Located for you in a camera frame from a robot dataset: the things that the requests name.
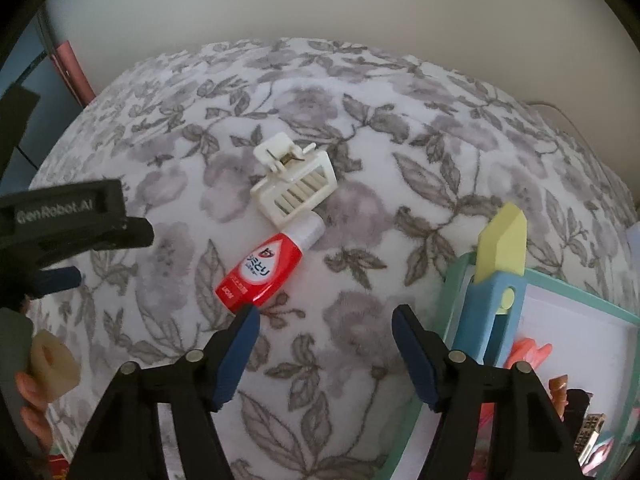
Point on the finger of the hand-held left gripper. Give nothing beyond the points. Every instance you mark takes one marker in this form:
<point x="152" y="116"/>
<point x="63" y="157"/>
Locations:
<point x="55" y="280"/>
<point x="135" y="234"/>

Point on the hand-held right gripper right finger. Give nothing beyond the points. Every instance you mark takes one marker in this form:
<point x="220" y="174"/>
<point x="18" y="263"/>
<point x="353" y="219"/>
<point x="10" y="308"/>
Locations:
<point x="415" y="360"/>

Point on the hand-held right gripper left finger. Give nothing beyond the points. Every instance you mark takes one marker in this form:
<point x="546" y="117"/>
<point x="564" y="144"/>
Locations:
<point x="240" y="355"/>

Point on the red squeeze bottle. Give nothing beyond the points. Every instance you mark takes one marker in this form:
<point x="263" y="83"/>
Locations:
<point x="265" y="272"/>

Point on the yellow eraser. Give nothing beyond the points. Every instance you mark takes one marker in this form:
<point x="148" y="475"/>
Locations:
<point x="500" y="245"/>

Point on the white hair claw clip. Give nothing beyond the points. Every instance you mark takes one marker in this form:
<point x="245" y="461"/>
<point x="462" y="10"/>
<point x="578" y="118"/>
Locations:
<point x="274" y="152"/>

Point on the teal shallow cardboard tray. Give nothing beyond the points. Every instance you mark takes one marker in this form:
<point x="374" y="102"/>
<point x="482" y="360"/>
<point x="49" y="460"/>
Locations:
<point x="575" y="320"/>

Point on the black box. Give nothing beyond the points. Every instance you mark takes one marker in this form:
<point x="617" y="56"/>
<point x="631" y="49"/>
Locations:
<point x="580" y="402"/>

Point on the gold patterned slim box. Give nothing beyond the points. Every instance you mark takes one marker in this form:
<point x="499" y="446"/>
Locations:
<point x="590" y="435"/>

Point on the person's left hand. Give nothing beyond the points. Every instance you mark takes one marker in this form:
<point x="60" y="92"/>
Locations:
<point x="30" y="400"/>

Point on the dark glass panel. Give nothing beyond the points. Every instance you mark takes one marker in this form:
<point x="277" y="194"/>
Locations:
<point x="50" y="110"/>

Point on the pink board edge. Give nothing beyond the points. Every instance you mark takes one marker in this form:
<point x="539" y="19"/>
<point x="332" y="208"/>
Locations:
<point x="75" y="72"/>

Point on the grey floral blanket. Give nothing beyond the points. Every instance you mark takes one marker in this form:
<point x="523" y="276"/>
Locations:
<point x="350" y="110"/>

